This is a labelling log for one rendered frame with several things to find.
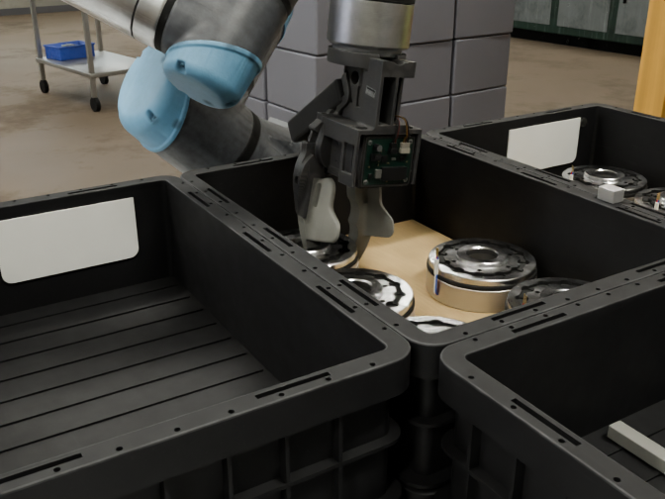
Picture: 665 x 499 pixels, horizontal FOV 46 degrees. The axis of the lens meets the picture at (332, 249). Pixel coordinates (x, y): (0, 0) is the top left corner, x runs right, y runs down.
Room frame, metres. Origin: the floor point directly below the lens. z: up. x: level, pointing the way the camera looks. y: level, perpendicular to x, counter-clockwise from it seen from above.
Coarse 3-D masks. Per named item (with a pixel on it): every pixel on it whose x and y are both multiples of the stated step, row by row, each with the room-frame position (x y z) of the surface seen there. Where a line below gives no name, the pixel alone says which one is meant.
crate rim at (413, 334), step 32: (256, 160) 0.78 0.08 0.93; (288, 160) 0.79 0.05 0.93; (480, 160) 0.78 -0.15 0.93; (576, 192) 0.68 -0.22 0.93; (256, 224) 0.60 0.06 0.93; (640, 224) 0.61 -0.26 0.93; (352, 288) 0.48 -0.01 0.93; (576, 288) 0.48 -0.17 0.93; (608, 288) 0.48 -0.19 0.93; (384, 320) 0.43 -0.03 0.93; (480, 320) 0.43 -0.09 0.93; (512, 320) 0.43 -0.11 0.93; (416, 352) 0.41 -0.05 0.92
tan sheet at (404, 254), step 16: (400, 224) 0.85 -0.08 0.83; (416, 224) 0.85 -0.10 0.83; (384, 240) 0.81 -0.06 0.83; (400, 240) 0.81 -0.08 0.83; (416, 240) 0.81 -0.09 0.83; (432, 240) 0.81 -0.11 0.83; (448, 240) 0.81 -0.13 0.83; (368, 256) 0.76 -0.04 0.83; (384, 256) 0.76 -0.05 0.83; (400, 256) 0.76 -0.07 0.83; (416, 256) 0.76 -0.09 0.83; (400, 272) 0.72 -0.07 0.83; (416, 272) 0.72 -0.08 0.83; (416, 288) 0.68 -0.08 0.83; (416, 304) 0.65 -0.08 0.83; (432, 304) 0.65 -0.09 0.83; (464, 320) 0.62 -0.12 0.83
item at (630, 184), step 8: (568, 168) 0.97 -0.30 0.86; (576, 168) 0.97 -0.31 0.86; (584, 168) 0.97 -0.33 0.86; (616, 168) 0.97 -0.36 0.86; (568, 176) 0.93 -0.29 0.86; (576, 176) 0.93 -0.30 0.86; (632, 176) 0.94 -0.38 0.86; (640, 176) 0.93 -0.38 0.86; (584, 184) 0.90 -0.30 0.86; (592, 184) 0.91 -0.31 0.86; (600, 184) 0.90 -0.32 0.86; (616, 184) 0.90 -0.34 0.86; (624, 184) 0.90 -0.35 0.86; (632, 184) 0.91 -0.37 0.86; (640, 184) 0.90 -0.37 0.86; (624, 192) 0.88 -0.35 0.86; (632, 192) 0.89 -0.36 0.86
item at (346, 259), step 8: (280, 232) 0.75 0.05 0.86; (288, 232) 0.75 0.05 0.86; (296, 232) 0.75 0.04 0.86; (344, 240) 0.73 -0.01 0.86; (352, 240) 0.73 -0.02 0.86; (336, 248) 0.71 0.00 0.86; (344, 248) 0.71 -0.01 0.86; (352, 248) 0.71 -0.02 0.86; (320, 256) 0.69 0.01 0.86; (328, 256) 0.69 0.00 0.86; (336, 256) 0.69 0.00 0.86; (344, 256) 0.69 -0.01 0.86; (352, 256) 0.69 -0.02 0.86; (328, 264) 0.67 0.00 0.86; (336, 264) 0.67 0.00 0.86; (344, 264) 0.68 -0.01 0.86
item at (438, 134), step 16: (544, 112) 0.99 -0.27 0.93; (560, 112) 0.99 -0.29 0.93; (576, 112) 1.01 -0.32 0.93; (624, 112) 0.99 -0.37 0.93; (448, 128) 0.91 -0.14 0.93; (464, 128) 0.91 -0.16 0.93; (480, 128) 0.92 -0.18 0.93; (464, 144) 0.84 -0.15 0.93; (512, 160) 0.78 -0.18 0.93; (544, 176) 0.72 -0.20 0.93; (560, 176) 0.72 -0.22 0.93; (592, 192) 0.68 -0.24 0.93; (640, 208) 0.63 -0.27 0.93
